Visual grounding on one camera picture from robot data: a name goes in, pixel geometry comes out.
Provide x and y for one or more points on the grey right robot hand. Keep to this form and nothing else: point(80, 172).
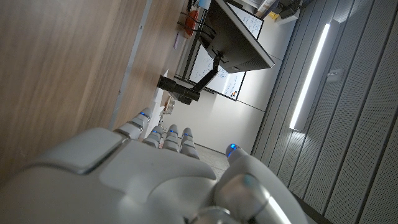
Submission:
point(140, 183)

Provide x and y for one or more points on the purple sticky note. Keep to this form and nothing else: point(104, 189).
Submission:
point(176, 40)

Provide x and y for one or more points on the computer monitor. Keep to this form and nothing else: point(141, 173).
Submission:
point(236, 40)

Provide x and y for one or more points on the red bowl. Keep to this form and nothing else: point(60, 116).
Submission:
point(190, 23)

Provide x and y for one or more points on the flat white box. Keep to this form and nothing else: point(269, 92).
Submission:
point(157, 99)

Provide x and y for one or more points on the white ceiling device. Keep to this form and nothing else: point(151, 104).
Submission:
point(335, 75)

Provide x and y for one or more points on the long ceiling light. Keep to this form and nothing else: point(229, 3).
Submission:
point(308, 81)

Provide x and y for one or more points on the white whiteboard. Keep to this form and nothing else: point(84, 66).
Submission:
point(248, 23)

